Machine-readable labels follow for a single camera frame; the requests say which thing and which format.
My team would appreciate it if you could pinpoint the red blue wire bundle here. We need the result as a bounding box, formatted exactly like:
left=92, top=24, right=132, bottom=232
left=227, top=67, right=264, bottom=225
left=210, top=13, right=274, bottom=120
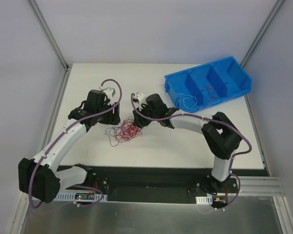
left=104, top=117, right=144, bottom=147

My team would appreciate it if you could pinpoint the white wire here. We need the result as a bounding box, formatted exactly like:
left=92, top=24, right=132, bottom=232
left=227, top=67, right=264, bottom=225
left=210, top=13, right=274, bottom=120
left=177, top=93, right=198, bottom=108

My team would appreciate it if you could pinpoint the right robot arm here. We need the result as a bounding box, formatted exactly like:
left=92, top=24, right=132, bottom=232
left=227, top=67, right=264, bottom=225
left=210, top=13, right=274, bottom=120
left=130, top=93, right=243, bottom=193

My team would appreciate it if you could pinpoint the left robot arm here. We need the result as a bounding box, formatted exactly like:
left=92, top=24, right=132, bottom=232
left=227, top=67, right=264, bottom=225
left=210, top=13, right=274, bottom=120
left=18, top=87, right=120, bottom=203

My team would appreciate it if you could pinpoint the blue divided plastic bin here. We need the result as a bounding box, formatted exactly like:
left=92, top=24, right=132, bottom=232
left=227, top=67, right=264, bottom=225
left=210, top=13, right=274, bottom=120
left=164, top=56, right=252, bottom=113

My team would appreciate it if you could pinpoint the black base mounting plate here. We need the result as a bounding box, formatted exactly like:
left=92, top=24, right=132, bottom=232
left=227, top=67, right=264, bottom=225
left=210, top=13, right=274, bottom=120
left=63, top=165, right=242, bottom=203

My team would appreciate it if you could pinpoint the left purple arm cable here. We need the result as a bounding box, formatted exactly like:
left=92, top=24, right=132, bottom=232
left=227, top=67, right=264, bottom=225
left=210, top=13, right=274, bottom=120
left=29, top=79, right=123, bottom=209

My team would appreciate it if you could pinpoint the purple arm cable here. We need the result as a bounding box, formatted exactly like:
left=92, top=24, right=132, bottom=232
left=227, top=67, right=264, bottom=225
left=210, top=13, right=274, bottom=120
left=129, top=92, right=252, bottom=176
left=29, top=79, right=123, bottom=209

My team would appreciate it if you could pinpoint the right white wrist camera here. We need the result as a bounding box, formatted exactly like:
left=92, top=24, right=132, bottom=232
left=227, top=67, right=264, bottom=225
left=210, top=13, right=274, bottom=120
left=133, top=93, right=146, bottom=105

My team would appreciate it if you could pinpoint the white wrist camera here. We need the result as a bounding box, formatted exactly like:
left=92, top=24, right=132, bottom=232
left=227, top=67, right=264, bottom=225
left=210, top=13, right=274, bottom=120
left=99, top=86, right=116, bottom=105
left=133, top=93, right=146, bottom=105

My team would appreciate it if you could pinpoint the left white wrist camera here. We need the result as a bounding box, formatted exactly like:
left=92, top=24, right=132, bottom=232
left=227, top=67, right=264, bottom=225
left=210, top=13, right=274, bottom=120
left=99, top=86, right=116, bottom=105

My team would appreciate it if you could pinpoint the left white cable duct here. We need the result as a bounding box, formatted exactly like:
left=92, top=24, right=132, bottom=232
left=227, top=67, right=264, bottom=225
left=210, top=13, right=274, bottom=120
left=54, top=192, right=107, bottom=202

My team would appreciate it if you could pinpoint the white cable duct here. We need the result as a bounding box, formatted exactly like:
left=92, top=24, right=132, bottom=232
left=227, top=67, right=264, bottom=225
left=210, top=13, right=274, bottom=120
left=54, top=192, right=107, bottom=202
left=195, top=195, right=213, bottom=205

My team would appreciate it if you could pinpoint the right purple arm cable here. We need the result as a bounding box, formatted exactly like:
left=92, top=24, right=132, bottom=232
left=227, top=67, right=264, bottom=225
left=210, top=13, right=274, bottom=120
left=129, top=92, right=252, bottom=176

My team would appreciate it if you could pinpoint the right white cable duct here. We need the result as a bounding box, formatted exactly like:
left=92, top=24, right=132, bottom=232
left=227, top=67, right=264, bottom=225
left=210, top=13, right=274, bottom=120
left=195, top=195, right=213, bottom=205

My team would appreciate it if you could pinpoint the left aluminium frame post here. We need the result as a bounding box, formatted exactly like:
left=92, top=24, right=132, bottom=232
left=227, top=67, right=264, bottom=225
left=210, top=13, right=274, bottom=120
left=27, top=0, right=70, bottom=71

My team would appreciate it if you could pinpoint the aluminium frame post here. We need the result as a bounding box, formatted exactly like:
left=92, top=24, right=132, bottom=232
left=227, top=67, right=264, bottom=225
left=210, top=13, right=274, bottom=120
left=27, top=0, right=70, bottom=71
left=240, top=0, right=286, bottom=68

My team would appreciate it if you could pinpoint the right aluminium frame post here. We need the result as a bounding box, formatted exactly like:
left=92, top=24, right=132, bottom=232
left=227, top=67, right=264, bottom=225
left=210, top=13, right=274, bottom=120
left=240, top=0, right=286, bottom=68

